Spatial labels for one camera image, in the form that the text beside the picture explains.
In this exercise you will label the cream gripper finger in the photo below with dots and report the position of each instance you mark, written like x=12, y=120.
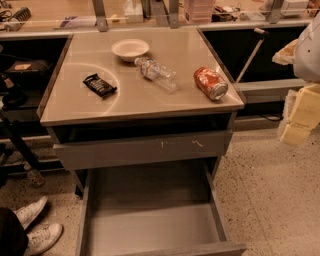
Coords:
x=301, y=114

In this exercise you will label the black rxbar chocolate wrapper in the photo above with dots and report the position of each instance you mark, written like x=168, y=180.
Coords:
x=99, y=86

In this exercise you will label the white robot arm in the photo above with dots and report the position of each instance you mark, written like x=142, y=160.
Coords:
x=303, y=53

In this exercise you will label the closed grey top drawer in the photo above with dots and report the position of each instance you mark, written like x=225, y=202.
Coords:
x=139, y=150

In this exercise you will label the open grey middle drawer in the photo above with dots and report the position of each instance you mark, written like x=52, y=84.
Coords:
x=158, y=209

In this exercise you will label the grey drawer cabinet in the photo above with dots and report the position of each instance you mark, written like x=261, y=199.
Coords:
x=72, y=113

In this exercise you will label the orange soda can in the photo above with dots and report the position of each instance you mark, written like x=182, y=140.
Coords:
x=210, y=83

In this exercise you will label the clear plastic water bottle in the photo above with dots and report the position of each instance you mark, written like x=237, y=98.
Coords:
x=156, y=72

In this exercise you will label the pink plastic basket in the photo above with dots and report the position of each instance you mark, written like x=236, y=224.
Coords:
x=198, y=11

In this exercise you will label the white paper bowl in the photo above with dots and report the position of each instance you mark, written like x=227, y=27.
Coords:
x=130, y=49

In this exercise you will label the white box on counter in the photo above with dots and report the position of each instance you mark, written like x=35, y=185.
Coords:
x=133, y=11

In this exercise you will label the black tripod stand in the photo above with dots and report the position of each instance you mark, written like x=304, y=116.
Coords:
x=33, y=174

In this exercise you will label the black bag with label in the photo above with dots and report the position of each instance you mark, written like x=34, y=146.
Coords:
x=34, y=69

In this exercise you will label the white sneaker upper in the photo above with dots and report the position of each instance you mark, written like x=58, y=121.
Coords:
x=27, y=214

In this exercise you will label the white sneaker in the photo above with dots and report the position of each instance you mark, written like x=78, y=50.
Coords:
x=43, y=239
x=27, y=214

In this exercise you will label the white sneaker lower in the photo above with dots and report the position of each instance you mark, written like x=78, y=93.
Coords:
x=43, y=239

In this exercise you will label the dark trouser leg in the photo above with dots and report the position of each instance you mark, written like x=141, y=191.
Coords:
x=13, y=239

